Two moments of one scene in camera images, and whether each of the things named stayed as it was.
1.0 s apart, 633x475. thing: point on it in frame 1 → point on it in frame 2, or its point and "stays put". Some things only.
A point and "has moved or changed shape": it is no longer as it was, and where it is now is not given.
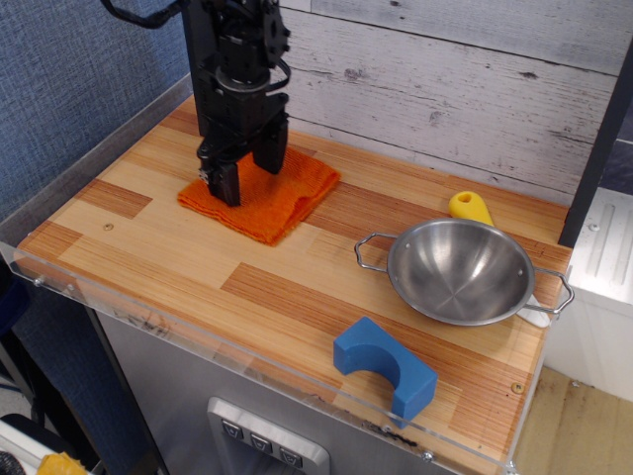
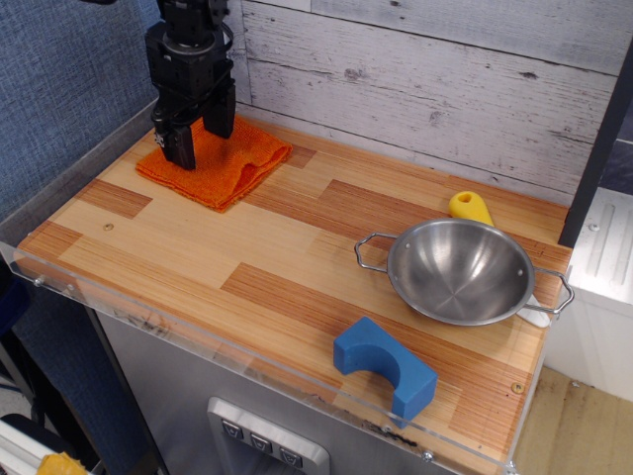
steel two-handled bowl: x=460 y=271 stays put
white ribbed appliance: x=601 y=260 stays put
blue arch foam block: x=364 y=346 stays put
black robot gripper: x=233 y=110 → x=184 y=83
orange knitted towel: x=272 y=207 has moved or changed shape
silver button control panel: x=246 y=443 stays put
